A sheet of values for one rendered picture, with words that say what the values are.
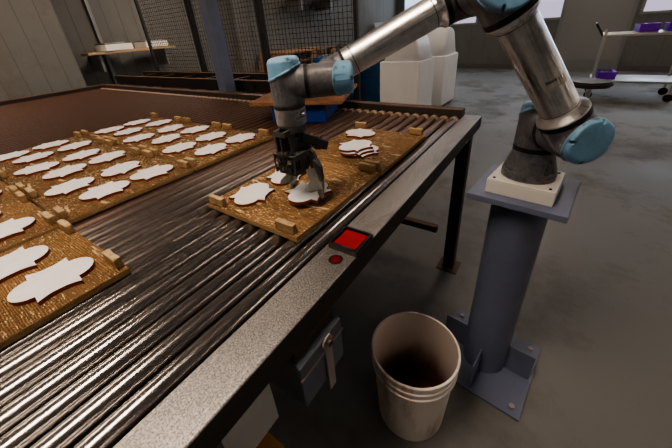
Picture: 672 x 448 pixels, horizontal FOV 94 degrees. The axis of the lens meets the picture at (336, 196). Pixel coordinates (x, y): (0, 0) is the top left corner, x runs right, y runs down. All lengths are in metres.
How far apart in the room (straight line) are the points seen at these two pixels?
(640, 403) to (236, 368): 1.61
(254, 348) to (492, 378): 1.25
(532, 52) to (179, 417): 0.91
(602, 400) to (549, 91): 1.30
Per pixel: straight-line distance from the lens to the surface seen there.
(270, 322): 0.61
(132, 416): 0.60
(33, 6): 5.36
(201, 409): 0.55
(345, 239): 0.73
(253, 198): 0.93
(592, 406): 1.77
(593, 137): 0.95
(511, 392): 1.66
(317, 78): 0.74
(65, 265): 0.92
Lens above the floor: 1.37
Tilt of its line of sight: 29 degrees down
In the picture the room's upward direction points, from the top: 5 degrees counter-clockwise
